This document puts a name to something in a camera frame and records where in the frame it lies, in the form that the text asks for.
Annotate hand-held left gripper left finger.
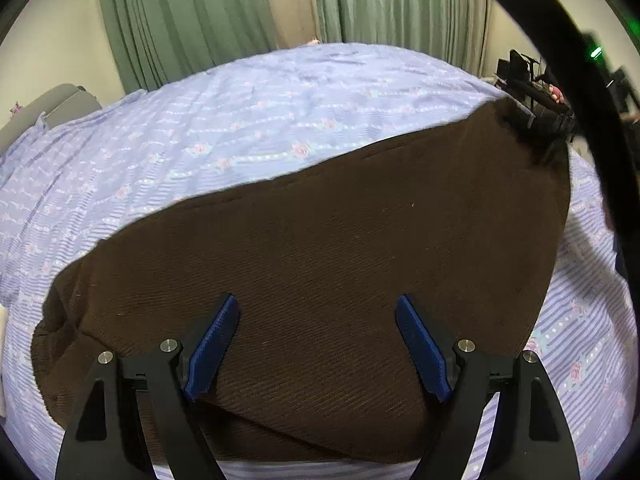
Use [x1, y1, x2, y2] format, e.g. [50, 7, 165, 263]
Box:
[55, 292, 241, 480]

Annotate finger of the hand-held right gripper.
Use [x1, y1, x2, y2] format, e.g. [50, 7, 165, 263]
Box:
[504, 109, 577, 138]

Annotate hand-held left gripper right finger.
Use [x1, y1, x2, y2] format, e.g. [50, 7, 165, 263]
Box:
[395, 294, 583, 480]

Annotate brown pants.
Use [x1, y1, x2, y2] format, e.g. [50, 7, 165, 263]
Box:
[31, 95, 573, 465]

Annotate green curtain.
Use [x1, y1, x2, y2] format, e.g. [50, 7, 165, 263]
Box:
[312, 0, 494, 79]
[95, 0, 279, 94]

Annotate purple floral bedsheet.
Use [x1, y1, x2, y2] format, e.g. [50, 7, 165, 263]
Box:
[0, 41, 640, 480]

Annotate grey pillow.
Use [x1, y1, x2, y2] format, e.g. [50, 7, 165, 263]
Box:
[0, 84, 104, 149]

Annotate thick black cable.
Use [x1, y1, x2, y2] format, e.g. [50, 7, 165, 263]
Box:
[450, 0, 640, 261]

